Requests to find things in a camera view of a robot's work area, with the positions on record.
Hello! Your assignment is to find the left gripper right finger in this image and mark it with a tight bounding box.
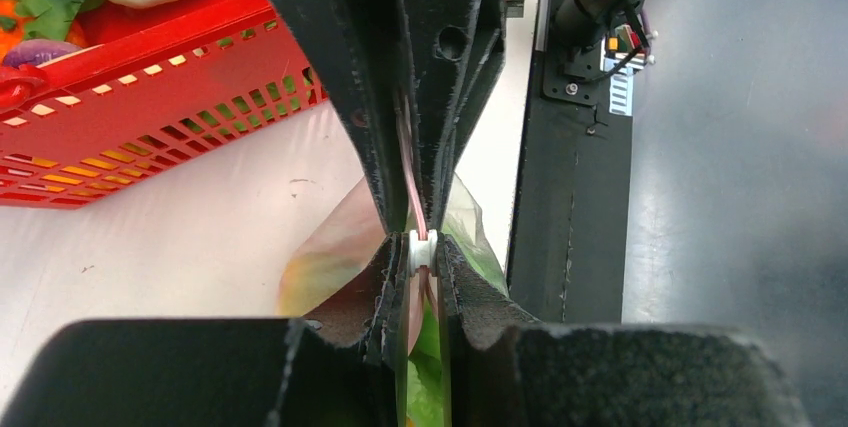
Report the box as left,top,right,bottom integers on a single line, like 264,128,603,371
434,235,537,426

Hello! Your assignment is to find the red plastic basket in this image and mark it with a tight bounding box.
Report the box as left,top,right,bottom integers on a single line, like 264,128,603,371
1,0,328,209

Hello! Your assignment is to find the orange pumpkin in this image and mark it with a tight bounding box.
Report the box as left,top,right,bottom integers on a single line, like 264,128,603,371
1,0,90,58

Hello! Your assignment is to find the clear pink-dotted zip bag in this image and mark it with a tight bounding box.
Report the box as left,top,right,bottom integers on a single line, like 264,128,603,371
276,89,511,427

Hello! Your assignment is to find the green napa cabbage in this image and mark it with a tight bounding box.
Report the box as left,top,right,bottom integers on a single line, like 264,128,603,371
405,176,508,426

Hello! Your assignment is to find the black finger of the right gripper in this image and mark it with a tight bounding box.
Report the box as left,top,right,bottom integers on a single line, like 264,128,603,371
398,0,505,229
269,0,408,232

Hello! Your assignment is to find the purple onion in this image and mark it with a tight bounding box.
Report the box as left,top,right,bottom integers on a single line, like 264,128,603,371
2,39,81,68

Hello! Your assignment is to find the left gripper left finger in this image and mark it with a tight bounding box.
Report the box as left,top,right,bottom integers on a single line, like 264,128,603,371
291,233,408,426

